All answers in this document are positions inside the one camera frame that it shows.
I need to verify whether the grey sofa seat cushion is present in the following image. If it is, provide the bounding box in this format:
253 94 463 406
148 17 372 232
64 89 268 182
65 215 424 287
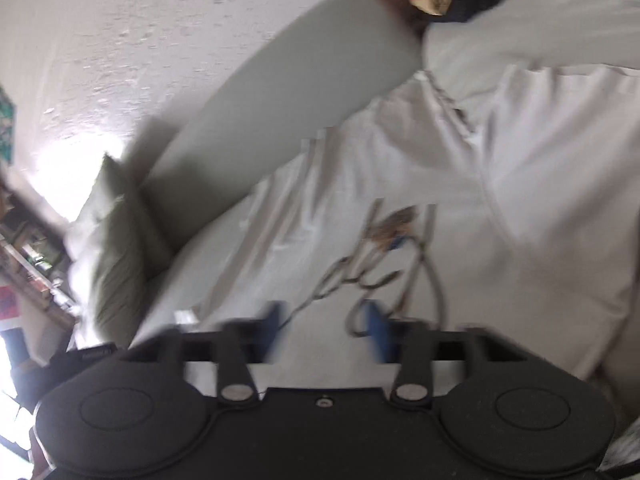
420 0 640 76

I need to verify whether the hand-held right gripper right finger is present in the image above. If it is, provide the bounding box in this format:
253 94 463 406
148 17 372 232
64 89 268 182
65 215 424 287
360 300 525 407

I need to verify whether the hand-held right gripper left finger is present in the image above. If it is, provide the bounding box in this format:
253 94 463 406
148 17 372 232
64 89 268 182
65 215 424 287
132 301 288 409

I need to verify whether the green wall picture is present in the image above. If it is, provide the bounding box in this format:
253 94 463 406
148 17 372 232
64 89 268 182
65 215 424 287
0 87 17 163

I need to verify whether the cluttered wooden shelf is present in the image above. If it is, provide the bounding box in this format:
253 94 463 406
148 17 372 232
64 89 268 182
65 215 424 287
0 175 76 331

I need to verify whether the olive grey throw pillow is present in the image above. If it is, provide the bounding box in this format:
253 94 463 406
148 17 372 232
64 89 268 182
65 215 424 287
87 152 173 348
64 200 108 321

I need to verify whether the grey fabric sofa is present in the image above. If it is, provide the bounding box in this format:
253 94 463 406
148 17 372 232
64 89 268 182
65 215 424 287
127 0 426 356

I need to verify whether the light grey hoodie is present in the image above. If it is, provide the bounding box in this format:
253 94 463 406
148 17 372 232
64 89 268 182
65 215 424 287
200 62 640 396

